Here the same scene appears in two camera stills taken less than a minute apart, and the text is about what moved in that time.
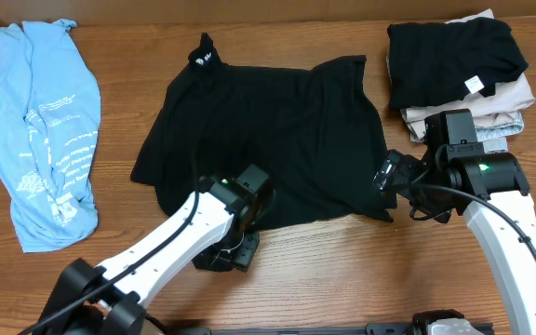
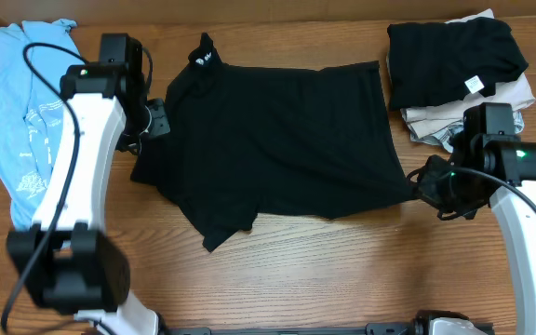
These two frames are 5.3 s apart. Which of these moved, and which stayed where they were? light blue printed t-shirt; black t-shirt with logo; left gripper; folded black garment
Moved: left gripper
Stayed: folded black garment; black t-shirt with logo; light blue printed t-shirt
